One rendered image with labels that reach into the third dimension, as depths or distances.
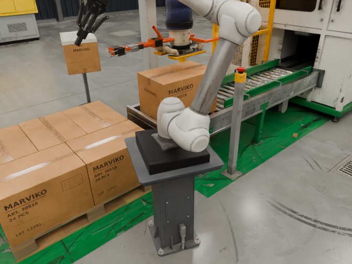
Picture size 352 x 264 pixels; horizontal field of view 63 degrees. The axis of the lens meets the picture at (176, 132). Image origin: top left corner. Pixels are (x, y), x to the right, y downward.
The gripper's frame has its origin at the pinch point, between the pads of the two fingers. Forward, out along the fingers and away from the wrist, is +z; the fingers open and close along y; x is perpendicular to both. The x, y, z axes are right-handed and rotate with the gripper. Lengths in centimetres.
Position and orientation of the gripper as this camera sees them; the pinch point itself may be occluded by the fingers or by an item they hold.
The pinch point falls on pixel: (80, 37)
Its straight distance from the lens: 132.6
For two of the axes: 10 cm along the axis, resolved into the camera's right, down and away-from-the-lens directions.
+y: -7.1, -2.8, -6.5
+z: -5.1, 8.4, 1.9
